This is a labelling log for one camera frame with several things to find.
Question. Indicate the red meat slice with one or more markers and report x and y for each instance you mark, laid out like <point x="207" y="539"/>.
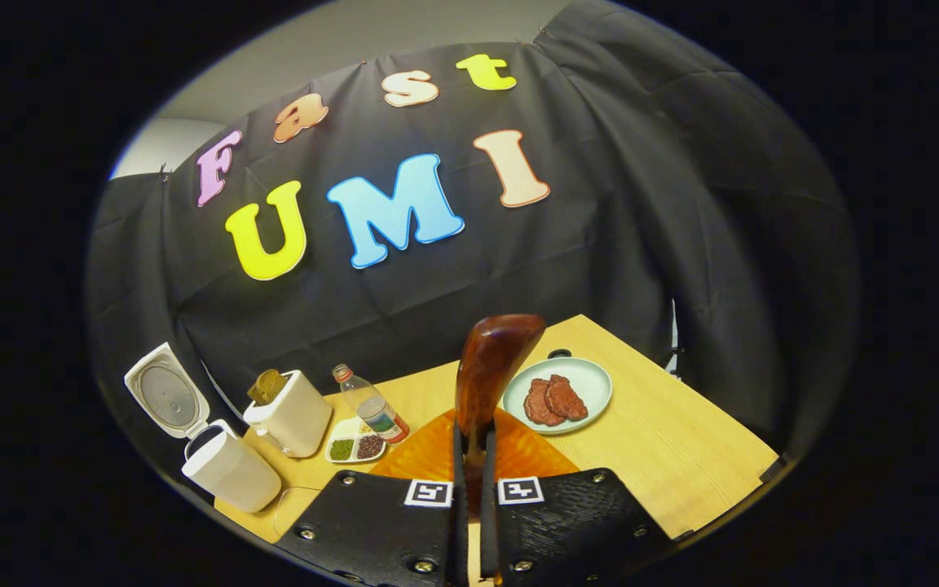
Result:
<point x="571" y="399"/>
<point x="536" y="406"/>

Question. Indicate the brown wooden spoon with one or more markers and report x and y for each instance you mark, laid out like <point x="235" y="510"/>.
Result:
<point x="486" y="367"/>

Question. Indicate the white divided grain dish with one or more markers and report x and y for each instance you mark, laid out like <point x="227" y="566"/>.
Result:
<point x="343" y="450"/>

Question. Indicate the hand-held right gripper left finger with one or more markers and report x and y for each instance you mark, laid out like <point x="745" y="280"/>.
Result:
<point x="372" y="530"/>

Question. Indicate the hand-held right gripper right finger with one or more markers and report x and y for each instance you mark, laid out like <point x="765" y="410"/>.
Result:
<point x="567" y="530"/>

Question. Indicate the white rice cooker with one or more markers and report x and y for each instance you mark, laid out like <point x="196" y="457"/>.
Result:
<point x="229" y="473"/>

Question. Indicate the clear plastic bottle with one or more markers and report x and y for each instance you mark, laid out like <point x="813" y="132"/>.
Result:
<point x="376" y="416"/>

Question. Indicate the white toaster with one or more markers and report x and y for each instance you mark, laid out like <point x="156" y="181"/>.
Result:
<point x="298" y="420"/>

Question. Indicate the brown bread slice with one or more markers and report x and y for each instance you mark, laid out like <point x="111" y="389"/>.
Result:
<point x="267" y="387"/>

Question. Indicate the pale green plate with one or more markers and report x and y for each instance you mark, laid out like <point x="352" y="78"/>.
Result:
<point x="596" y="379"/>

